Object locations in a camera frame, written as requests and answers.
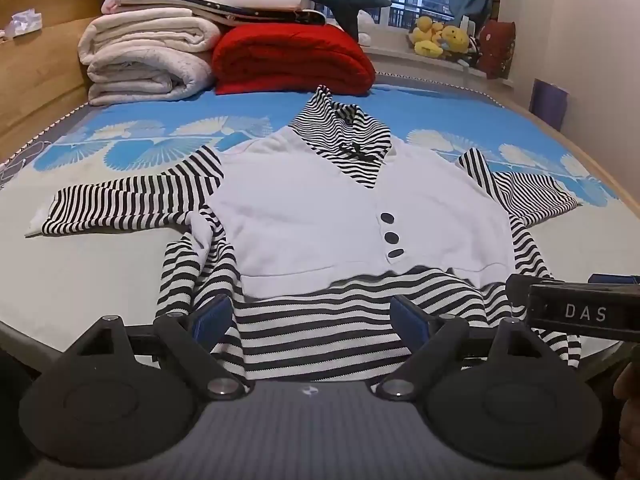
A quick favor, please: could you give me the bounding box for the striped and white top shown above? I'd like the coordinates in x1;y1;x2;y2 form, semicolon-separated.
25;85;584;394

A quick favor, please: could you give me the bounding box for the wooden headboard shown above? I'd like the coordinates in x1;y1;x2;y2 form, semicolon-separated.
0;0;122;162

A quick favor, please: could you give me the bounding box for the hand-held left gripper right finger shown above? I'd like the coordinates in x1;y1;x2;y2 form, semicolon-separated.
372;294;577;402

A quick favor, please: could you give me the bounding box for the yellow plush toy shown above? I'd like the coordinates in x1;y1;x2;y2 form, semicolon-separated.
411;15;447;59
440;25;472;59

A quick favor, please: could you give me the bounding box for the folded red blanket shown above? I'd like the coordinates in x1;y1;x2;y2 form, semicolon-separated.
210;24;377;97

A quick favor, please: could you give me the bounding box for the person's right hand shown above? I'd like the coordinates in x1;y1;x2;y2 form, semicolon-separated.
612;361;640;480

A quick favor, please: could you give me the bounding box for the blue patterned bed sheet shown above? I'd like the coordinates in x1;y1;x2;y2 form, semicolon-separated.
0;76;640;378

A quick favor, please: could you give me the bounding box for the white plush toy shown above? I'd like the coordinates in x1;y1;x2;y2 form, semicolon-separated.
357;10;377;45

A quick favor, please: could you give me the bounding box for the folded white quilt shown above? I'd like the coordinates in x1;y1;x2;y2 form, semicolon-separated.
77;7;224;107

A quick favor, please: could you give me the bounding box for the dark patterned folded blanket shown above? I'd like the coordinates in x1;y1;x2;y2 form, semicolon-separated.
172;0;327;29

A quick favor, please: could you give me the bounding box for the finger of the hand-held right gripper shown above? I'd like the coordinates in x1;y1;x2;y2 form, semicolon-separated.
504;273;557;322

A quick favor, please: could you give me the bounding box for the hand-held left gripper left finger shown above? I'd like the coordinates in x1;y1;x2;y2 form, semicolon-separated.
62;294;252;402

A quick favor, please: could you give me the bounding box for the crumpled white tissue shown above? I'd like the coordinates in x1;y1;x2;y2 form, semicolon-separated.
2;8;44;39

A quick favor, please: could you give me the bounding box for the red-brown plush cushion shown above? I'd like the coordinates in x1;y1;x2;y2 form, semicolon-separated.
476;19;517;80

